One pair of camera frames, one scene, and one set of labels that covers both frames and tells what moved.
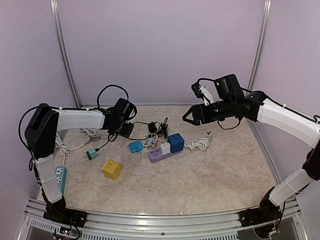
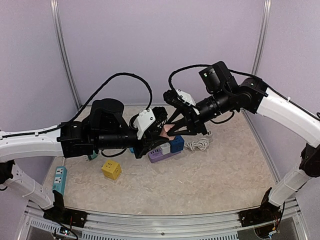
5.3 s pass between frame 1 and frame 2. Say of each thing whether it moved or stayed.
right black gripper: moved
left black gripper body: moved
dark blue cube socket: stayed
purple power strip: stayed
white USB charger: stayed
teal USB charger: stayed
